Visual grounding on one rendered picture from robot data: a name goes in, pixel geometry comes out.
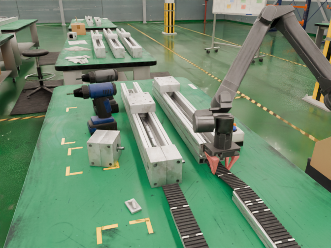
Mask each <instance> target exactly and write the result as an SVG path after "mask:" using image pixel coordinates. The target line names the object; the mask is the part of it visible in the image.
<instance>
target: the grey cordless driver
mask: <svg viewBox="0 0 331 248"><path fill-rule="evenodd" d="M80 79H82V81H83V82H89V83H90V84H93V83H95V82H96V83H106V82H114V81H117V80H118V72H117V70H115V69H114V70H113V69H108V70H98V71H94V72H93V71H91V72H88V73H87V74H84V75H82V76H81V78H76V80H80ZM106 98H109V102H110V106H111V109H112V111H111V113H118V112H119V105H118V103H117V102H116V100H115V99H114V97H113V95H112V96H108V97H106ZM93 109H94V112H95V114H96V115H97V116H98V114H97V110H96V107H95V106H94V105H93Z"/></svg>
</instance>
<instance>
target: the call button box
mask: <svg viewBox="0 0 331 248"><path fill-rule="evenodd" d="M243 140H244V132H243V131H242V130H241V129H240V128H239V127H237V126H236V130H235V131H233V133H232V141H233V142H234V143H236V144H237V145H238V146H243Z"/></svg>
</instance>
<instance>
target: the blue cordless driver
mask: <svg viewBox="0 0 331 248"><path fill-rule="evenodd" d="M71 94H73V95H74V97H80V98H83V99H89V98H91V99H92V102H93V105H94V106H95V107H96V110H97V114H98V116H92V117H91V120H88V122H87V126H88V130H89V132H90V135H91V136H92V135H93V134H94V132H95V131H96V130H114V131H118V128H117V122H116V120H115V119H114V117H113V116H112V115H111V111H112V109H111V106H110V102H109V98H106V97H108V96H112V95H116V94H117V88H116V84H115V83H114V82H112V83H110V82H106V83H97V84H89V85H88V86H87V85H82V86H81V87H80V88H77V89H75V90H73V93H67V95H71Z"/></svg>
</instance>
